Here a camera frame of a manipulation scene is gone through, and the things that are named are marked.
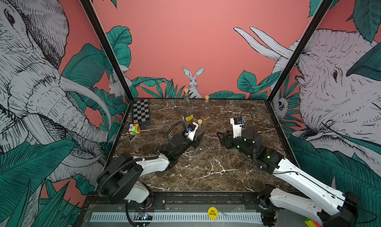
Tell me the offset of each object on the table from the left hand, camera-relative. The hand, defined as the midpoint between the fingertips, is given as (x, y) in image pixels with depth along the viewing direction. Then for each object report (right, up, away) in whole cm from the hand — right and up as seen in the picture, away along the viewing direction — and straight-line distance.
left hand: (202, 128), depth 81 cm
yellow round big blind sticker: (+5, -40, -10) cm, 42 cm away
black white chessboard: (-44, +9, +27) cm, 52 cm away
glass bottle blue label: (-1, +4, -8) cm, 9 cm away
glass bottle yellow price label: (-9, +7, +19) cm, 22 cm away
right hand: (+9, 0, -8) cm, 12 cm away
